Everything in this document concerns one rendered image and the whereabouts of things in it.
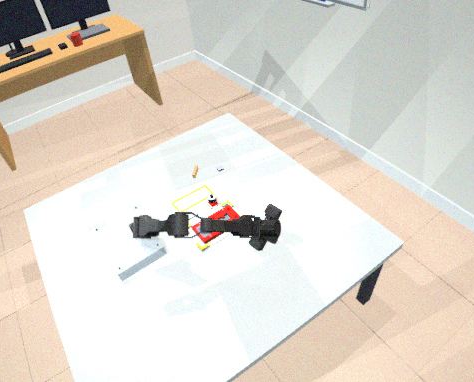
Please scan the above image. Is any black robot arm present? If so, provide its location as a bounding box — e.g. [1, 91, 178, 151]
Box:
[129, 212, 282, 244]

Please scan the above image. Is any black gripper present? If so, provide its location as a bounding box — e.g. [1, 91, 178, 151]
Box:
[249, 204, 282, 251]

